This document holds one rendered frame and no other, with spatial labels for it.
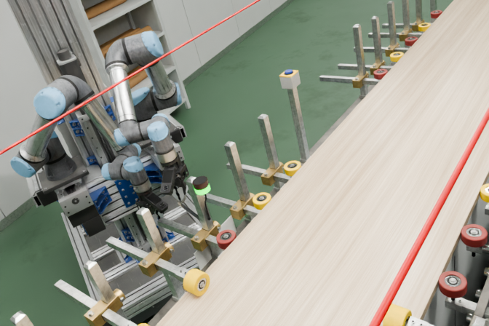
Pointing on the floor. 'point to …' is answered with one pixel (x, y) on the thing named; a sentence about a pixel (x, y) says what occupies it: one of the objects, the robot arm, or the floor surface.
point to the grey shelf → (122, 19)
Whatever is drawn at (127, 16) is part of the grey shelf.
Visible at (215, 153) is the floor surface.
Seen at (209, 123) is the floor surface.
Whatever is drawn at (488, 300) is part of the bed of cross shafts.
